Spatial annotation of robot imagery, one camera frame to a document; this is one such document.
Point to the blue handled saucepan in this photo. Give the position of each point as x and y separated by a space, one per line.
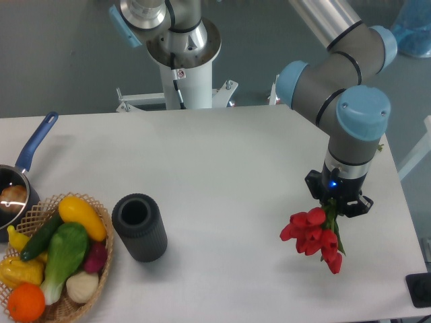
16 175

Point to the black device at edge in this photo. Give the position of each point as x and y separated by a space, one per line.
419 289

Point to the green cucumber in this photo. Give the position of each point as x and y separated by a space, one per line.
40 240

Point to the green bok choy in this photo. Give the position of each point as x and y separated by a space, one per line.
66 251

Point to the yellow banana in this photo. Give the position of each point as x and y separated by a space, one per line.
18 241

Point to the white garlic bulb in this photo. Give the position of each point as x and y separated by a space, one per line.
82 286

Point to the blue plastic bag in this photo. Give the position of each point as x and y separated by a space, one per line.
412 29

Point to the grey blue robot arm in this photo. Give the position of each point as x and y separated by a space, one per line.
331 95

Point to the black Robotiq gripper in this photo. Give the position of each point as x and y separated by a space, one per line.
342 184

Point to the brown bread in pan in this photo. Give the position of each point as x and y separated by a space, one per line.
13 199

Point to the dark grey ribbed vase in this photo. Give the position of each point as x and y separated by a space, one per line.
138 222

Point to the yellow bell pepper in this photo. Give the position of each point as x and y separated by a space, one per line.
15 272

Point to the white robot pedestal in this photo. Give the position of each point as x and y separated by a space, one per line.
185 62

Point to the yellow squash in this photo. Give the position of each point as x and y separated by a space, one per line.
75 209

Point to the orange fruit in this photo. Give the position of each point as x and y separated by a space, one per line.
26 303

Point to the woven wicker basket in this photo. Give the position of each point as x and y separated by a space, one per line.
66 309

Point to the red tulip bouquet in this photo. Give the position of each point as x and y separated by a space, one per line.
317 231

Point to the white frame bar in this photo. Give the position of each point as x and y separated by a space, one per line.
416 154

